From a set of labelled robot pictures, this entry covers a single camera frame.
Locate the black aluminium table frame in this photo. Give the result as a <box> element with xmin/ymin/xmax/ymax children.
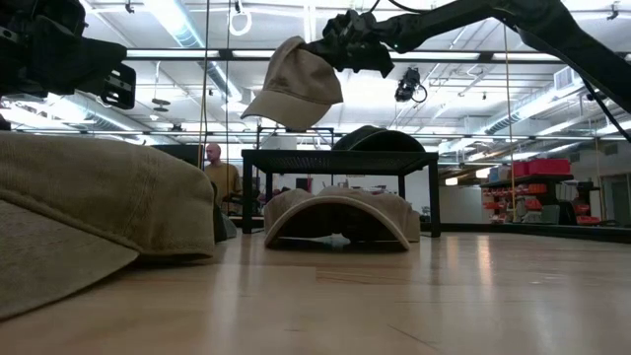
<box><xmin>241</xmin><ymin>216</ymin><xmax>631</xmax><ymax>246</ymax></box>

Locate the black camera with cable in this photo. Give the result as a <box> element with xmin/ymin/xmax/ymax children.
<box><xmin>393</xmin><ymin>67</ymin><xmax>428</xmax><ymax>104</ymax></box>

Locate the tan baseball cap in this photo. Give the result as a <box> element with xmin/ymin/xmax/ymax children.
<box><xmin>240</xmin><ymin>35</ymin><xmax>345</xmax><ymax>133</ymax></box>
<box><xmin>262</xmin><ymin>185</ymin><xmax>423</xmax><ymax>251</ymax></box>
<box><xmin>0</xmin><ymin>131</ymin><xmax>217</xmax><ymax>321</ymax></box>

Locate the black mesh metal riser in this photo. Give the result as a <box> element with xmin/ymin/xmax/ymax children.
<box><xmin>240</xmin><ymin>149</ymin><xmax>442</xmax><ymax>239</ymax></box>

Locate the shelf with red bins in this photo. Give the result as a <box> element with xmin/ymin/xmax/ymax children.
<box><xmin>480</xmin><ymin>157</ymin><xmax>605</xmax><ymax>228</ymax></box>

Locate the black monitor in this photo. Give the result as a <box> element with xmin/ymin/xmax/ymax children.
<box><xmin>151</xmin><ymin>143</ymin><xmax>204</xmax><ymax>169</ymax></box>

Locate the person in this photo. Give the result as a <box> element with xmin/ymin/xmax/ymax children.
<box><xmin>203</xmin><ymin>142</ymin><xmax>244</xmax><ymax>213</ymax></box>

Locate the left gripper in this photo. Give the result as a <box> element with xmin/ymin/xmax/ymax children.
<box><xmin>0</xmin><ymin>14</ymin><xmax>137</xmax><ymax>110</ymax></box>

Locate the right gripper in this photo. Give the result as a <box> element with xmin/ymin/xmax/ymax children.
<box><xmin>301</xmin><ymin>9</ymin><xmax>395</xmax><ymax>79</ymax></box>

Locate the black horizontal frame bar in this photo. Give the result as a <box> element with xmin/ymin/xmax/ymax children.
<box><xmin>125</xmin><ymin>47</ymin><xmax>568</xmax><ymax>63</ymax></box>

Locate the yellow hanging strap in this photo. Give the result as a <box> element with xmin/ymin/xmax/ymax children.
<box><xmin>194</xmin><ymin>0</ymin><xmax>212</xmax><ymax>172</ymax></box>

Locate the white hanging ring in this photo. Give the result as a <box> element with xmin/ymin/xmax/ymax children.
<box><xmin>228</xmin><ymin>9</ymin><xmax>253</xmax><ymax>37</ymax></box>

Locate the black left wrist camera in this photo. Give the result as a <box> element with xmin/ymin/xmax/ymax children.
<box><xmin>0</xmin><ymin>0</ymin><xmax>89</xmax><ymax>38</ymax></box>

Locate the silver ceiling air duct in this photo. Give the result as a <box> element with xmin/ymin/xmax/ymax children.
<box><xmin>145</xmin><ymin>0</ymin><xmax>245</xmax><ymax>103</ymax></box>

